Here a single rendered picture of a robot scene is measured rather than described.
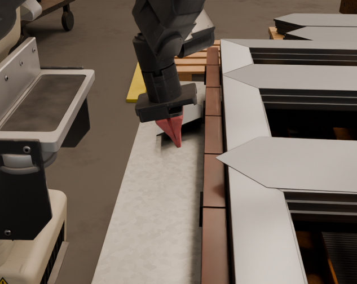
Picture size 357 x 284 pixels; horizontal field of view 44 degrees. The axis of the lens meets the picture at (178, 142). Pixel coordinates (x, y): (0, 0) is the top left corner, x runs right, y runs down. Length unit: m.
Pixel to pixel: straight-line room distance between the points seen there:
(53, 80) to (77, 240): 1.31
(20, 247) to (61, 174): 1.66
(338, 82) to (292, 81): 0.12
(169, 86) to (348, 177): 0.36
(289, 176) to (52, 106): 0.42
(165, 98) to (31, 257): 0.33
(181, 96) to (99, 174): 1.68
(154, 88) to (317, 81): 0.62
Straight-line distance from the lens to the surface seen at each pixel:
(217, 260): 0.69
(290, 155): 0.87
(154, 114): 0.73
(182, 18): 0.61
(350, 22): 1.93
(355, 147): 0.94
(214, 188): 0.83
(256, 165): 0.83
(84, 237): 2.00
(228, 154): 0.85
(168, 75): 0.71
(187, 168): 1.15
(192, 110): 1.36
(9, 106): 0.66
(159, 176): 1.12
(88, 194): 2.24
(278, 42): 1.54
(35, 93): 0.71
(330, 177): 0.83
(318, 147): 0.92
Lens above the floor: 1.31
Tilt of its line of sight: 30 degrees down
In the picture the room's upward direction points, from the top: straight up
